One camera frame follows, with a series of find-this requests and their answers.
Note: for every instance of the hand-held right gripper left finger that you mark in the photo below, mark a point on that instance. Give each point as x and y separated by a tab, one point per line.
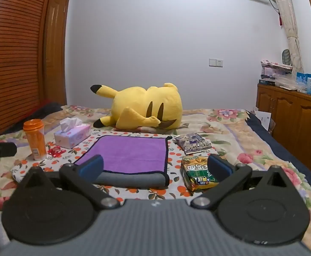
93	165

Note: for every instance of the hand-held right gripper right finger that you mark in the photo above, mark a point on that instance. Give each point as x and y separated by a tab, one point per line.
217	166

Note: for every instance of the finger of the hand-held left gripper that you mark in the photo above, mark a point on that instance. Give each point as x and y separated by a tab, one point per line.
1	150

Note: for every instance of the purple grey microfiber towel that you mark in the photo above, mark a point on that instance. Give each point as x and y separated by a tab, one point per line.
134	153

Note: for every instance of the green snack packet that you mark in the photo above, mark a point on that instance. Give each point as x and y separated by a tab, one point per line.
196	176

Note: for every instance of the purple snack packet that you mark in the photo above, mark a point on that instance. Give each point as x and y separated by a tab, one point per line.
194	142

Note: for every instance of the orange plastic bottle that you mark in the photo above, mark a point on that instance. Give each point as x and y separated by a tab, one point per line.
35	138

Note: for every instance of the pink tissue box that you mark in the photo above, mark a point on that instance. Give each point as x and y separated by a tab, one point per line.
71	136

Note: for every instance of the red wrapper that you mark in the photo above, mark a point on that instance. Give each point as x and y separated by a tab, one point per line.
55	152

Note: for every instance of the orange fruit print mat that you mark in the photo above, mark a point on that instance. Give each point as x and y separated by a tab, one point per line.
172	162

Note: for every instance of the white cardboard box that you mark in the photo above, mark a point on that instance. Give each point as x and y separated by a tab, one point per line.
263	118

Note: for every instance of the dark blue blanket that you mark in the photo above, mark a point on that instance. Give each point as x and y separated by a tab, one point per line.
280	145

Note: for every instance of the yellow plush toy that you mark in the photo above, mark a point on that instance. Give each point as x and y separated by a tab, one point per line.
144	106

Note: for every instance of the wooden cabinet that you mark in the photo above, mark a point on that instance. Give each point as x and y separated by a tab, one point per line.
291	112

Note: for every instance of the louvred wooden wardrobe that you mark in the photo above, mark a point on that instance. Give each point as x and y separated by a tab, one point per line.
11	53

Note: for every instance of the clear plastic bag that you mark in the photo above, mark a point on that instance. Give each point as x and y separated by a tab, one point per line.
287	81

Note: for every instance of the wooden door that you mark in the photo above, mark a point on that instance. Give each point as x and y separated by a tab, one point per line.
56	50

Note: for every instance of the blue white box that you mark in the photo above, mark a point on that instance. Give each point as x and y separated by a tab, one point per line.
304	81

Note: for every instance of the small grey fan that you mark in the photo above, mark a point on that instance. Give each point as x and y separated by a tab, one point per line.
286	56

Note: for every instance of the floral beige curtain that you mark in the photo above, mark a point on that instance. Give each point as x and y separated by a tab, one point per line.
288	24

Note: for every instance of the white wall socket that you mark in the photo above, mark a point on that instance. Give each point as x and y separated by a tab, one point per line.
215	62

